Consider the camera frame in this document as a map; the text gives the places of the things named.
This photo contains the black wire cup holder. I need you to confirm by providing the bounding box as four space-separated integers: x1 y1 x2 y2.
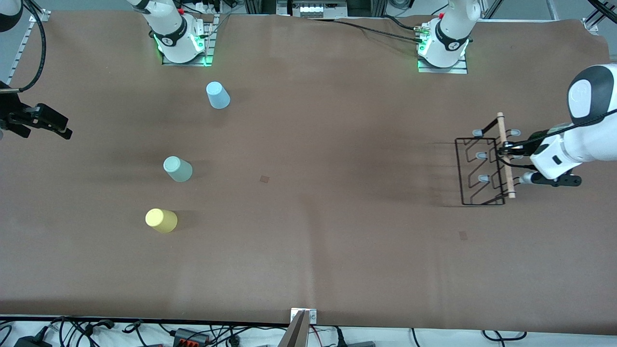
455 112 522 207

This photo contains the pale green cup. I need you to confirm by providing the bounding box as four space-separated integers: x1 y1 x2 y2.
163 156 193 183

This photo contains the yellow cup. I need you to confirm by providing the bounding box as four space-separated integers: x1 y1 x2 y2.
145 208 178 234

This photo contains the light blue cup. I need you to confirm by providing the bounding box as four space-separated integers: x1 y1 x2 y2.
206 81 231 110

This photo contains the white power strip with plugs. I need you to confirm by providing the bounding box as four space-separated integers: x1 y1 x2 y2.
190 0 227 15

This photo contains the brown table mat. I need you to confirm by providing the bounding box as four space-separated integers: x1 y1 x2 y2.
0 10 617 335

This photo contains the black power adapter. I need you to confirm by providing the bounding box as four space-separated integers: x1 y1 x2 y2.
13 336 53 347

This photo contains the black orange connector box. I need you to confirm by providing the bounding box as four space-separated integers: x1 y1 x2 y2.
173 328 211 346

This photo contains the aluminium frame rail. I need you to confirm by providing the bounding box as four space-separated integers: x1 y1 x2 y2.
582 0 617 33
7 9 51 86

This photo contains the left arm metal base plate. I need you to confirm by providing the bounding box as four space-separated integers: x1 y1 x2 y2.
417 19 469 74

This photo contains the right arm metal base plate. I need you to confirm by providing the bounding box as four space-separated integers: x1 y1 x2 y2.
161 13 216 67

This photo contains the thick black cable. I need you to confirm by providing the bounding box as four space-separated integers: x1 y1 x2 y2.
381 14 425 32

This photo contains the thin black cable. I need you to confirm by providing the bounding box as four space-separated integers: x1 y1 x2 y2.
334 18 424 44

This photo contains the black looped cable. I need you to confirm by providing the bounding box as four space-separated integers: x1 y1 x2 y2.
482 330 527 341

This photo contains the silver clamp bracket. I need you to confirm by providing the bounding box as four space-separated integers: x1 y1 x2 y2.
290 308 318 324

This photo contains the grey metal post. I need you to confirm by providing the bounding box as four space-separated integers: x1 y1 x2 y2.
279 310 310 347

